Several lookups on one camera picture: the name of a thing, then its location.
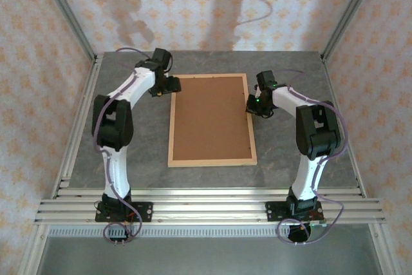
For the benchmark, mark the brown backing board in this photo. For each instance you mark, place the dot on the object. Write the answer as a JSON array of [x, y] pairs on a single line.
[[210, 120]]

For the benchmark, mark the light wooden picture frame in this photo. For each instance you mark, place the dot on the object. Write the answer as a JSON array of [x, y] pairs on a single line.
[[212, 163]]

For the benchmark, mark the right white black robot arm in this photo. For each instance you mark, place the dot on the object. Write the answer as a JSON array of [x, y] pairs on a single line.
[[318, 130]]

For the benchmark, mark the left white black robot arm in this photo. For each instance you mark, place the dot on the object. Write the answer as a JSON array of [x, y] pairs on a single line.
[[112, 123]]

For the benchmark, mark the wide aluminium beam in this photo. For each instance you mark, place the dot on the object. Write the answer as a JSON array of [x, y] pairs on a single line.
[[209, 210]]

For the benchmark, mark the grey metal sheet panel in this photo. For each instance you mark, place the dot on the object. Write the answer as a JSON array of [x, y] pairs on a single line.
[[206, 255]]

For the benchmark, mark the aluminium corner leg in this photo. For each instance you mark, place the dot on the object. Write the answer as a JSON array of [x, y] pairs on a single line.
[[32, 249], [384, 249]]

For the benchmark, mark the aluminium side rail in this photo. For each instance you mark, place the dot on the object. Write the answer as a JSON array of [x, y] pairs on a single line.
[[89, 88], [331, 83]]

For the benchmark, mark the aluminium table edge rail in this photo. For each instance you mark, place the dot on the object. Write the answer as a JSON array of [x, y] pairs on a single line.
[[209, 193]]

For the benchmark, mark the aluminium upright post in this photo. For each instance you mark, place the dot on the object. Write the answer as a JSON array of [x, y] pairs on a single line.
[[349, 14], [67, 14]]

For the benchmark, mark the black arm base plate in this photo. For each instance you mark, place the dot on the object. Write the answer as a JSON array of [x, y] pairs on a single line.
[[145, 212], [273, 212]]

